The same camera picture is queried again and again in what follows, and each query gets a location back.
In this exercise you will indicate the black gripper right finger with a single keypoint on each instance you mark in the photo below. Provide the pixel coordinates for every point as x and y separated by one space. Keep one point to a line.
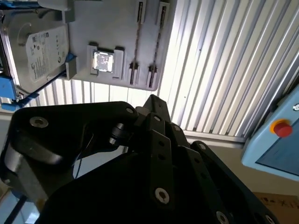
210 175

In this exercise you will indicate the RAM memory stick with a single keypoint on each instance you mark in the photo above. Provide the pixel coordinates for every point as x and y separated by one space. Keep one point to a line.
158 44

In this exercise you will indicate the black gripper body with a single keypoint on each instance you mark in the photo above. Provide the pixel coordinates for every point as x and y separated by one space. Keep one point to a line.
105 198

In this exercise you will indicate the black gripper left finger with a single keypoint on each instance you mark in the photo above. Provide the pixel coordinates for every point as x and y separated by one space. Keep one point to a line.
70 121

